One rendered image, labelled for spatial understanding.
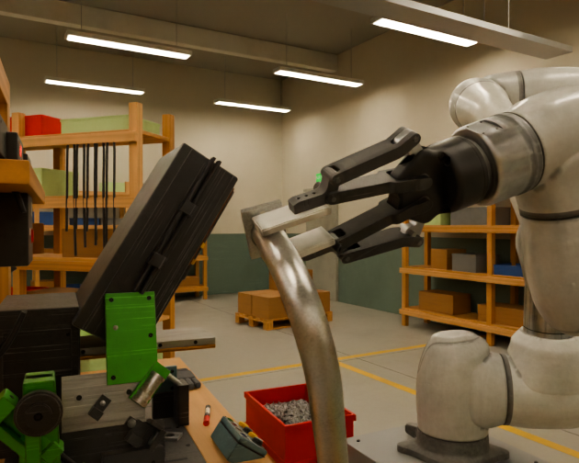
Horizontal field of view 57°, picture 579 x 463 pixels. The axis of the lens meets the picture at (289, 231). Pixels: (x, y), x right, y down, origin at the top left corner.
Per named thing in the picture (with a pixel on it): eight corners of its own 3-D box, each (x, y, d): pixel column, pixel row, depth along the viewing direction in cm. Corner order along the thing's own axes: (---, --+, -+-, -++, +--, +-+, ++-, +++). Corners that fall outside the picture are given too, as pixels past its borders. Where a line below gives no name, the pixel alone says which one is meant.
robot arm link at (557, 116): (541, 101, 52) (561, 228, 55) (660, 61, 56) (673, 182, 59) (471, 108, 62) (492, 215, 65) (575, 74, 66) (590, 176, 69)
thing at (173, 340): (201, 336, 160) (201, 326, 160) (215, 348, 145) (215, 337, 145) (59, 348, 145) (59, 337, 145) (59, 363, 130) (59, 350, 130)
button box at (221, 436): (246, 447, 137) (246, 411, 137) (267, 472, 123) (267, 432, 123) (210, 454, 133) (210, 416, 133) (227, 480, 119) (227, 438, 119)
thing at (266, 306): (298, 313, 861) (298, 267, 860) (332, 321, 798) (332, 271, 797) (234, 321, 786) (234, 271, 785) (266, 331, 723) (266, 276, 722)
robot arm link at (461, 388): (414, 413, 130) (414, 323, 130) (492, 418, 127) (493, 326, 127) (417, 440, 114) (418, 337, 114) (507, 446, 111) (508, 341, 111)
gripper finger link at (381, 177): (431, 189, 53) (433, 176, 53) (330, 208, 50) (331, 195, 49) (409, 175, 56) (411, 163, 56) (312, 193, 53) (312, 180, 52)
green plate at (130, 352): (153, 379, 133) (149, 295, 138) (158, 380, 125) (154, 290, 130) (104, 385, 129) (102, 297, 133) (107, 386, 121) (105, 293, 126)
